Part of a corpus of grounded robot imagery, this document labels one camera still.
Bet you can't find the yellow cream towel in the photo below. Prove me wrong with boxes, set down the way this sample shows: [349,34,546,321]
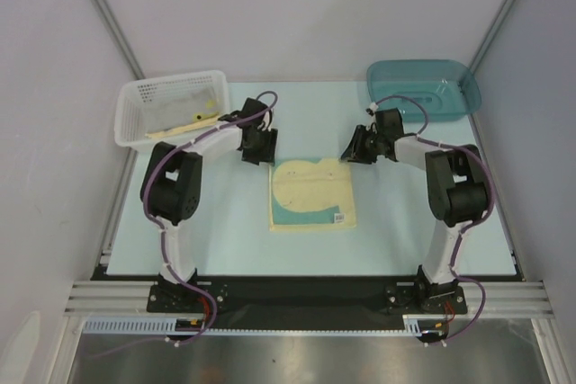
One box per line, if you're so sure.
[145,116,218,140]

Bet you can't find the pale yellow towel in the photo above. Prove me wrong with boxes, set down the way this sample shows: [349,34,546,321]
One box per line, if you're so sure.
[268,158,357,232]

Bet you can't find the yellow-green grey towel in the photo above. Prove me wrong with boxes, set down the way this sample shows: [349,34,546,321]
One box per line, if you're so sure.
[143,88,221,132]

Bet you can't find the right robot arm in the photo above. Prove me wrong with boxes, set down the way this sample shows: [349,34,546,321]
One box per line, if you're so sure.
[340,103,495,314]

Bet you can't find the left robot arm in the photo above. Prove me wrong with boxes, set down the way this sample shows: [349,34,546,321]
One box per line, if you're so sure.
[139,90,278,312]

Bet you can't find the teal translucent plastic bin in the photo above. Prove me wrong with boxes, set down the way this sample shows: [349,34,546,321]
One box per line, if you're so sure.
[366,59,482,123]

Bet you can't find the white perforated plastic basket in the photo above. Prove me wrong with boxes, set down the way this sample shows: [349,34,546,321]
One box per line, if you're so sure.
[113,70,230,152]

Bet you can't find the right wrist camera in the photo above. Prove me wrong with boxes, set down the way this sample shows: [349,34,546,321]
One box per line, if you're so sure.
[365,103,379,130]

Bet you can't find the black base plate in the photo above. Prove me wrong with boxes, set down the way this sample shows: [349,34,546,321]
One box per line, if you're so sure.
[91,269,520,332]

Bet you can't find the aluminium front rail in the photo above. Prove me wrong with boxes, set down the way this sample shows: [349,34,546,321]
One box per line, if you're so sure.
[65,281,554,319]

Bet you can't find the left slotted cable duct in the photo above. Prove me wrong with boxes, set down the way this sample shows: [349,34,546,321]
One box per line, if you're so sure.
[84,317,205,335]

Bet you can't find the right aluminium frame post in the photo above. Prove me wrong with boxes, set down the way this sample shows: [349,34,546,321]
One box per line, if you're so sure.
[469,0,517,74]

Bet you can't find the aluminium frame post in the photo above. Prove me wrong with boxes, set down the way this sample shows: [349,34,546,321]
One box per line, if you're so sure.
[469,0,517,74]
[90,0,145,80]

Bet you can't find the left aluminium frame post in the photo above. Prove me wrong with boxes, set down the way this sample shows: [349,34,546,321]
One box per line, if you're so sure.
[90,0,145,80]

